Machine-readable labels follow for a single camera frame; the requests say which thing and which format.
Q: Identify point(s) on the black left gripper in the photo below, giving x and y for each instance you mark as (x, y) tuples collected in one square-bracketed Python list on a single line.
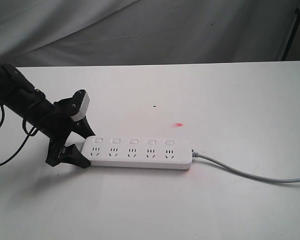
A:
[(58, 126)]

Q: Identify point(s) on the white five-outlet power strip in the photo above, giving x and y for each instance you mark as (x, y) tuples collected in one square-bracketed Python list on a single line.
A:
[(138, 152)]

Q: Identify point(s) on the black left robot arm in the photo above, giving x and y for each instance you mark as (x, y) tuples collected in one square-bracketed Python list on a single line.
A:
[(21, 97)]

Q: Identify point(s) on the grey backdrop cloth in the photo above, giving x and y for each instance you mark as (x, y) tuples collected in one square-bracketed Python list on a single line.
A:
[(53, 33)]

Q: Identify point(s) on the black tripod stand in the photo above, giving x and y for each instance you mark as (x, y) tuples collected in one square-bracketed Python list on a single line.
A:
[(293, 30)]

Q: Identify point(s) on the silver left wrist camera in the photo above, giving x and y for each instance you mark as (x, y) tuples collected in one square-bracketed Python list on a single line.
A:
[(79, 105)]

